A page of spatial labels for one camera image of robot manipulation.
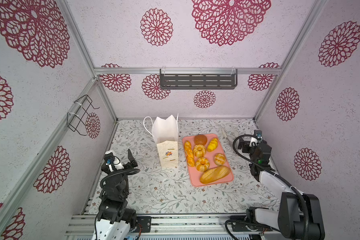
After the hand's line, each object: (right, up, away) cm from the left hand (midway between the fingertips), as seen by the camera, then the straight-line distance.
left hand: (120, 155), depth 71 cm
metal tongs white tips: (+62, +8, +37) cm, 73 cm away
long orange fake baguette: (+49, -13, +14) cm, 52 cm away
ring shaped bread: (+42, -8, +20) cm, 48 cm away
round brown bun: (+43, +6, +32) cm, 54 cm away
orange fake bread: (+35, -3, +26) cm, 44 cm away
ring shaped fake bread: (+41, -1, +26) cm, 49 cm away
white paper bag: (+19, +11, +24) cm, 33 cm away
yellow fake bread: (+54, -6, +23) cm, 59 cm away
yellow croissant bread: (+51, +3, +31) cm, 60 cm away
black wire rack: (-24, +19, +4) cm, 31 cm away
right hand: (+69, +9, +14) cm, 71 cm away
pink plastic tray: (+38, -14, +18) cm, 44 cm away
